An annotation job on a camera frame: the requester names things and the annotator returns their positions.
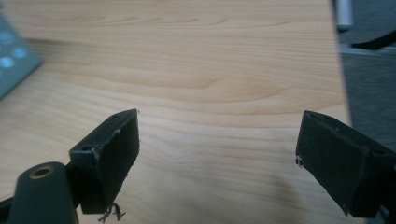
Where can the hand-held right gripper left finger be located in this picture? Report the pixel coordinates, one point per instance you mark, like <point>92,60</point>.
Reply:
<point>106,161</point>

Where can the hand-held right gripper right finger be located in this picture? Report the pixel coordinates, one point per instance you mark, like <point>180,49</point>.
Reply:
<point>336,165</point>

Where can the teal box with pale dots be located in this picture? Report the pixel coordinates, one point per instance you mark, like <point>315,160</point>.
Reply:
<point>12,56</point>

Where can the white cylindrical tube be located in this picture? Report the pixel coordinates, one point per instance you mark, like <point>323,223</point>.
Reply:
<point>344,14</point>

